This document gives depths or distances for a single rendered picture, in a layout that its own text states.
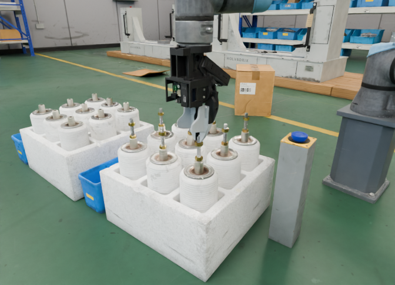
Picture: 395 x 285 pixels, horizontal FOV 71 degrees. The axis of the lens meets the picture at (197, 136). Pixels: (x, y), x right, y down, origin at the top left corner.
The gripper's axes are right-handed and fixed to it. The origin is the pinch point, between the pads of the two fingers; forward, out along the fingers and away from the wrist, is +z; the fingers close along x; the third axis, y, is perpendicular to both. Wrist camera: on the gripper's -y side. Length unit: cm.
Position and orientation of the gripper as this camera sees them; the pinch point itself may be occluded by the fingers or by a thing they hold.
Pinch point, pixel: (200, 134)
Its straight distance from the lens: 64.1
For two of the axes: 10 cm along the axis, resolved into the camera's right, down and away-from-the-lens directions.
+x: 7.5, 2.6, -6.1
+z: 0.0, 9.2, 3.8
